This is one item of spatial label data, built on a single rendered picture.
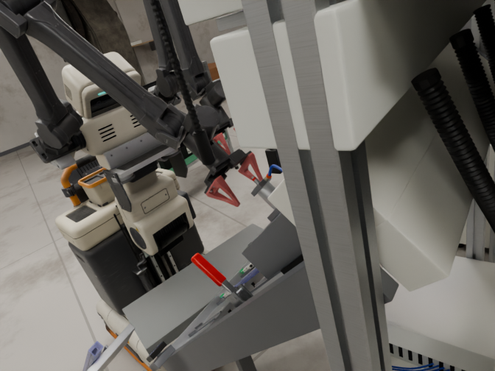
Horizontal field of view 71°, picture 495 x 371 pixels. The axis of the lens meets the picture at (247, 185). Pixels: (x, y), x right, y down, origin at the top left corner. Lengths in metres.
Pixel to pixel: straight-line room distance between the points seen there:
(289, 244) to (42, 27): 0.66
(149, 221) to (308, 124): 1.20
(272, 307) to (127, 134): 1.01
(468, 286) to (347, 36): 0.97
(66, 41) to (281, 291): 0.66
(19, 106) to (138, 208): 8.17
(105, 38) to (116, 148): 6.26
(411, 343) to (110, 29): 7.20
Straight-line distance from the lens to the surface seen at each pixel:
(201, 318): 0.97
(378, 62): 0.22
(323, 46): 0.18
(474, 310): 1.05
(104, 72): 0.82
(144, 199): 1.36
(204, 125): 0.75
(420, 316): 1.02
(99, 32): 7.45
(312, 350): 1.74
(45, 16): 0.86
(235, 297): 0.52
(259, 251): 0.42
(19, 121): 9.44
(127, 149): 1.28
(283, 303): 0.39
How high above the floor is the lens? 1.39
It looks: 26 degrees down
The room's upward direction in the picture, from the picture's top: 17 degrees counter-clockwise
